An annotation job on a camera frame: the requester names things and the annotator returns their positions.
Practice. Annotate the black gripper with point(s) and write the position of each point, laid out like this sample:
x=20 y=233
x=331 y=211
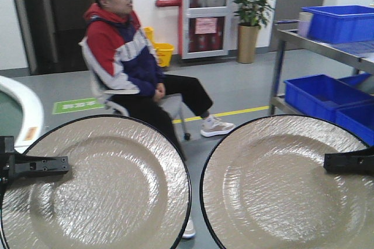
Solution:
x=17 y=166

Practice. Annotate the black gripper visible finger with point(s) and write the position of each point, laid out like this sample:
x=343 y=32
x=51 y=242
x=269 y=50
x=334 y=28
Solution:
x=353 y=162

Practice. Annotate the beige glossy plate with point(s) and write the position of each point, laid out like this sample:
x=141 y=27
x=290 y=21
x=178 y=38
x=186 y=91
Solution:
x=127 y=187
x=264 y=186

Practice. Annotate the steel shelf rack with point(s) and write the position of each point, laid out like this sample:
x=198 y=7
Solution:
x=357 y=63

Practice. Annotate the blue bin on top shelf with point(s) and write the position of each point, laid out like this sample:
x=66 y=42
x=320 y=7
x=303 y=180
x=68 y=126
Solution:
x=341 y=24

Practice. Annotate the white outer conveyor rim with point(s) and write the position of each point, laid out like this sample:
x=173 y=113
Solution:
x=22 y=114

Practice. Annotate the blue bin lower right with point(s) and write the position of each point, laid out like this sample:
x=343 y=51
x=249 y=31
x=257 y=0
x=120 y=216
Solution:
x=358 y=120

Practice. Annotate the blue bin lower left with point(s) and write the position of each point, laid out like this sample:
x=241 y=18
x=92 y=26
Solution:
x=321 y=96

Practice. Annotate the blue bin lower back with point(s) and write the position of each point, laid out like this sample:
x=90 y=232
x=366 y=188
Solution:
x=362 y=82

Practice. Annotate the white office chair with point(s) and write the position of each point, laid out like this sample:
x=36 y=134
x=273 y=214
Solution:
x=170 y=103

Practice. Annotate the seated man red blue jacket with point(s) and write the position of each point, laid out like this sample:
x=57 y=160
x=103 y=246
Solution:
x=122 y=57

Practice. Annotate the yellow mop bucket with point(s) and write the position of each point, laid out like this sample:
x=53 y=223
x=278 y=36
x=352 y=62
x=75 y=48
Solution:
x=164 y=51

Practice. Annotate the plant in gold pot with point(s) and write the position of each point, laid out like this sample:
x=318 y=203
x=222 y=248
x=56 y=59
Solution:
x=252 y=16

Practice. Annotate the red fire hose cabinet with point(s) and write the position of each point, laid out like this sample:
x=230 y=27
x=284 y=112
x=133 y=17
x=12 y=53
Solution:
x=203 y=27

